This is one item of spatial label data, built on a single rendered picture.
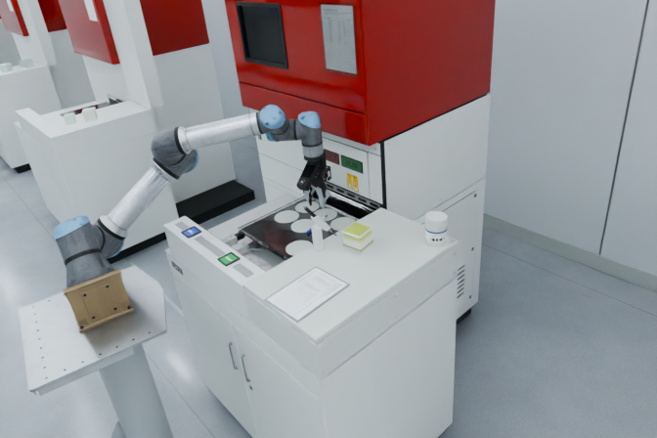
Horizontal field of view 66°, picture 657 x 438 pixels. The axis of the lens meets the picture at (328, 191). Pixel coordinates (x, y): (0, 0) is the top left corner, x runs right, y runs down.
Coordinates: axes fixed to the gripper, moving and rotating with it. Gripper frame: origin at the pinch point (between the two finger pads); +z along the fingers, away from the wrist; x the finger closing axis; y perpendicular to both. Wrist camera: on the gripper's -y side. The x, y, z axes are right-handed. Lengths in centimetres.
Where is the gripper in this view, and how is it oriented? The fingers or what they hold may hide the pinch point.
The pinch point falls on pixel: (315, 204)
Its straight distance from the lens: 190.9
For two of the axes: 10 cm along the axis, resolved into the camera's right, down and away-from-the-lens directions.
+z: 0.9, 8.8, 4.6
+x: -8.4, -1.8, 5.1
